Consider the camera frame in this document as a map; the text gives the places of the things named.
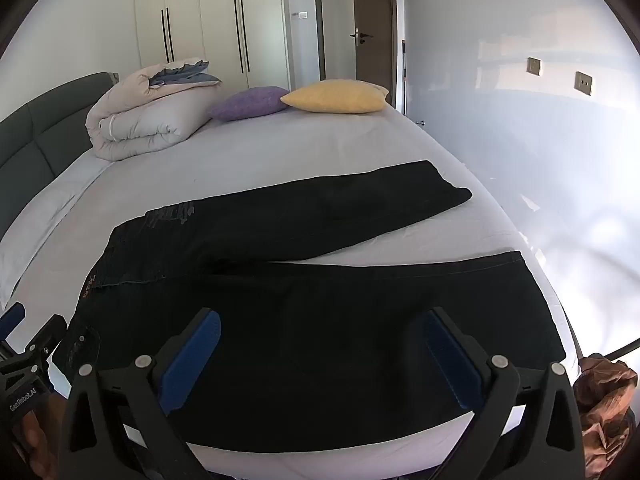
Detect folded blue-grey cloth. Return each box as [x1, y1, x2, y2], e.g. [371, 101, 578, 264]
[148, 59, 222, 90]

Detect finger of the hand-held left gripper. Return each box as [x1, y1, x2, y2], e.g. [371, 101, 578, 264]
[25, 313, 68, 363]
[0, 302, 27, 345]

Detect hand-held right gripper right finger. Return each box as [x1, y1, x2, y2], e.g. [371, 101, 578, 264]
[421, 306, 587, 480]

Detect bed with white sheet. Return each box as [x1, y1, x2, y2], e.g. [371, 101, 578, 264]
[0, 105, 583, 480]

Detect black pants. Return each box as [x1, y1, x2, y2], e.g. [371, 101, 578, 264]
[50, 160, 568, 453]

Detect black cable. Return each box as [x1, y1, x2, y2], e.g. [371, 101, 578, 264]
[567, 320, 640, 362]

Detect purple pillow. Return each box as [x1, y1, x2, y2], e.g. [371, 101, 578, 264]
[207, 86, 291, 122]

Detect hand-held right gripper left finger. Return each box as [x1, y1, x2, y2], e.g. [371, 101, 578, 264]
[57, 307, 222, 480]

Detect brown crumpled bag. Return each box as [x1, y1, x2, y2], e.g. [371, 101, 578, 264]
[572, 353, 640, 480]

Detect cream wardrobe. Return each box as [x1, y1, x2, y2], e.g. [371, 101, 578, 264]
[133, 0, 292, 92]

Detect yellow pillow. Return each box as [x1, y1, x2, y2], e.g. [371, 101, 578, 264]
[280, 80, 390, 114]

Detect grey padded headboard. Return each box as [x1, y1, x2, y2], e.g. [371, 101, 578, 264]
[0, 72, 120, 233]

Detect brown door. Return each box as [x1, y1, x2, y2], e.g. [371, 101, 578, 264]
[313, 0, 398, 108]

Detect folded beige duvet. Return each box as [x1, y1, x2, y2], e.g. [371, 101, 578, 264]
[85, 58, 223, 163]

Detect person's left hand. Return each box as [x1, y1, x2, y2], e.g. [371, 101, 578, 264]
[19, 400, 57, 476]

